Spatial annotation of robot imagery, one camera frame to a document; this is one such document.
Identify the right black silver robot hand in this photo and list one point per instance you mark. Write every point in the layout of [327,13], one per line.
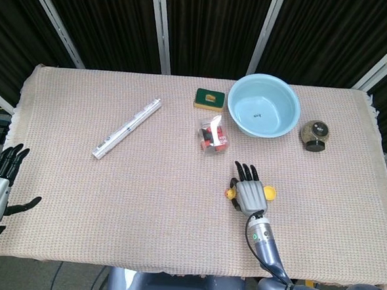
[251,196]

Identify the small orange ball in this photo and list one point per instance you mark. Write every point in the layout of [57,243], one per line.
[229,194]

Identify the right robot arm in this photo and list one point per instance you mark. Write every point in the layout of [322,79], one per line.
[269,251]

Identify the yellow plastic cup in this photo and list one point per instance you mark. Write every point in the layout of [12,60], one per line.
[271,193]

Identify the round spice jar black lid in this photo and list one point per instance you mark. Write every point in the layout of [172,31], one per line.
[314,136]

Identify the clear bag of red items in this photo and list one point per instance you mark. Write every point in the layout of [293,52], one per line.
[213,136]

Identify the light blue plastic bowl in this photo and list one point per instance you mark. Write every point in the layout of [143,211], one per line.
[263,106]

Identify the green yellow sponge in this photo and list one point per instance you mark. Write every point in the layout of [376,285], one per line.
[209,99]

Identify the blue-grey robot torso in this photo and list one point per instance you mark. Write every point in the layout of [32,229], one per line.
[171,286]

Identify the pink woven tablecloth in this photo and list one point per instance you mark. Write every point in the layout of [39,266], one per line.
[127,206]

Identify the long white printed tube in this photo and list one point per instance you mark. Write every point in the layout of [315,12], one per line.
[126,129]

